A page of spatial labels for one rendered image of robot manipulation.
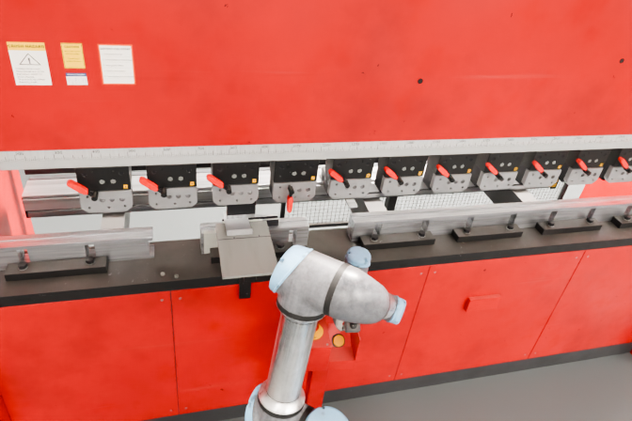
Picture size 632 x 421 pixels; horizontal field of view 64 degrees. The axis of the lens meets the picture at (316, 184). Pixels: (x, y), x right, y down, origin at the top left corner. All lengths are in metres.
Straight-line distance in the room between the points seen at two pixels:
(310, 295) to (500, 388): 1.91
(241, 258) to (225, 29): 0.71
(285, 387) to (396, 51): 1.00
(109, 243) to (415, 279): 1.13
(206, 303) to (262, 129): 0.67
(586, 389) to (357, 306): 2.16
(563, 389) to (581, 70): 1.67
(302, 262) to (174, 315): 0.92
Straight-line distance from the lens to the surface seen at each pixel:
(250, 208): 1.80
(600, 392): 3.13
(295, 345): 1.18
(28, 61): 1.53
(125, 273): 1.84
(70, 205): 2.08
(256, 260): 1.67
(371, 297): 1.07
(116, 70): 1.50
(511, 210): 2.25
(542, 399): 2.93
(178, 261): 1.86
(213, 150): 1.61
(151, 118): 1.56
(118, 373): 2.15
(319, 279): 1.06
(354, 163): 1.75
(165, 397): 2.29
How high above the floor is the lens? 2.14
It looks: 34 degrees down
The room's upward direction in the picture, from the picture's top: 8 degrees clockwise
